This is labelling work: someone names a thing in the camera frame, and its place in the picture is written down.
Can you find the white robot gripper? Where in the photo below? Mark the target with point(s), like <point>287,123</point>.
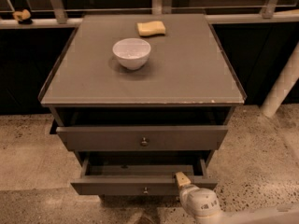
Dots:
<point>187,189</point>

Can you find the grey drawer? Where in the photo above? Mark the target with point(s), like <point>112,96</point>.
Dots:
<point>142,138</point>
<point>136,180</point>

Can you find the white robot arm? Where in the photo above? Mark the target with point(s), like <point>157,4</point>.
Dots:
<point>280,214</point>

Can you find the grey drawer cabinet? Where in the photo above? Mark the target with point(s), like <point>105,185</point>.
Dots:
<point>187,81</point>

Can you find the grey top drawer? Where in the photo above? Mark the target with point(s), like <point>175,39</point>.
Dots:
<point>142,138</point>

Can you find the white ceramic bowl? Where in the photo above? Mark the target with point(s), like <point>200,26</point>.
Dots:
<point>132,53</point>

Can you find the white diagonal pole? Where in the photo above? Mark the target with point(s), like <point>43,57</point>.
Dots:
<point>286,80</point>

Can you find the yellow sponge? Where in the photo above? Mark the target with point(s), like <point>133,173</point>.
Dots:
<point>151,28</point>

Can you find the metal window railing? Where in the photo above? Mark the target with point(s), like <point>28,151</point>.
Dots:
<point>62,13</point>

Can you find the small yellow black object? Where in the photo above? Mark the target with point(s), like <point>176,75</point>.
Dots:
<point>22,16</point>

